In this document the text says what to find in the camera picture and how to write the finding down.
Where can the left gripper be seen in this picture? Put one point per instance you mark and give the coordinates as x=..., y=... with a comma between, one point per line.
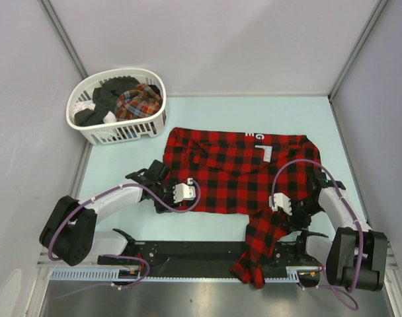
x=170, y=203

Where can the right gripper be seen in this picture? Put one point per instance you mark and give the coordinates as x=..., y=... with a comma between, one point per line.
x=294, y=221

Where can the red black plaid shirt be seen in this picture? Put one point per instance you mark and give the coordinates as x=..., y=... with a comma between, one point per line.
x=237, y=172

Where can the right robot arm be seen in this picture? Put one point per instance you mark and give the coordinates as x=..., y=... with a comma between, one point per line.
x=356, y=256

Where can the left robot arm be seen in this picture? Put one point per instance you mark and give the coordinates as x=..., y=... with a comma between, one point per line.
x=70, y=233

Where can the multicolour plaid shirt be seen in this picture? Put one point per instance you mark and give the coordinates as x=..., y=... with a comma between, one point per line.
x=140, y=102

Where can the white garment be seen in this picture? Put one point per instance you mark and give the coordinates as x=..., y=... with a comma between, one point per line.
x=87, y=113

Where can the white laundry basket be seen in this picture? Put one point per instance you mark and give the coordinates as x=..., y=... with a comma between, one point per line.
x=120, y=131

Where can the dark grey garment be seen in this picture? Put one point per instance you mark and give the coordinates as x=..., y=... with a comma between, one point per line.
x=108, y=93

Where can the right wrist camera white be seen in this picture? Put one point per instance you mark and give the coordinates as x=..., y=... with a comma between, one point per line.
x=280, y=203

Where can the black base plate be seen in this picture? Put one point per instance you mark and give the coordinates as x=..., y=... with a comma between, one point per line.
x=218, y=260

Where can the white cable duct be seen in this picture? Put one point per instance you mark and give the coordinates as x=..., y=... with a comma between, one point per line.
x=130, y=275

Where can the left aluminium corner post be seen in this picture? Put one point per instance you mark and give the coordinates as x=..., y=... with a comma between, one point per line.
x=62, y=34

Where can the aluminium corner post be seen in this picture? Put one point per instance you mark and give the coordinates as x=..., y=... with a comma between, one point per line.
x=365, y=33
x=62, y=34

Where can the right aluminium corner post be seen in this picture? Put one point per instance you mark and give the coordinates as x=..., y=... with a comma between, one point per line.
x=365, y=33

